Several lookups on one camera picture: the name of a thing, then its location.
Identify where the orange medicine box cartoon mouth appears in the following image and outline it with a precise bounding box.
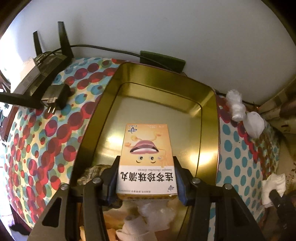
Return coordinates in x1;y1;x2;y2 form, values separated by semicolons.
116;123;178;200

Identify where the white crumpled tissue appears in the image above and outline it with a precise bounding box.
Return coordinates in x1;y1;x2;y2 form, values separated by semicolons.
261;173;286;208

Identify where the small white crinkled wrap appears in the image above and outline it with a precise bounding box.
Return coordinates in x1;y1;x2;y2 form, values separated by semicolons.
226;89;246;122

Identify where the polka dot bed sheet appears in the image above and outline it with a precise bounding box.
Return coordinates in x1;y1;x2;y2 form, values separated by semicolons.
4;58;279;240

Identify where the orange plush toy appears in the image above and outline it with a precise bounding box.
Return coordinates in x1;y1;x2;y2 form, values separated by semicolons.
79;212;163;241

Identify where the white towel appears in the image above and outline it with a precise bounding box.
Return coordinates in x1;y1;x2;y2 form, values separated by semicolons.
116;215;157;241

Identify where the black power adapter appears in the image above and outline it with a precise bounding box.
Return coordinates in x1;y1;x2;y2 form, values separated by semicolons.
41;84;71;114

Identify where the black wifi router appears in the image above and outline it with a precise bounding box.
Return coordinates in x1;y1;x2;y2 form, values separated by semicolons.
1;22;74;109

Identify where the white rolled sock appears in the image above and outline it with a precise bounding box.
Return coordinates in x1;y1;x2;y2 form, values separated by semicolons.
243;111;265;138

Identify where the dark green wall plug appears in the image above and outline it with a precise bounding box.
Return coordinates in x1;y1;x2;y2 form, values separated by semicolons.
140;51;186;73

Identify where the gold metal tin box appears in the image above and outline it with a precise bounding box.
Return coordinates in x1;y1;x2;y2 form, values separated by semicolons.
70;63;219;240

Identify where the white crinkled plastic wrap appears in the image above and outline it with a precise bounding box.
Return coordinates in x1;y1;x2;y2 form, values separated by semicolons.
137;200;176;232

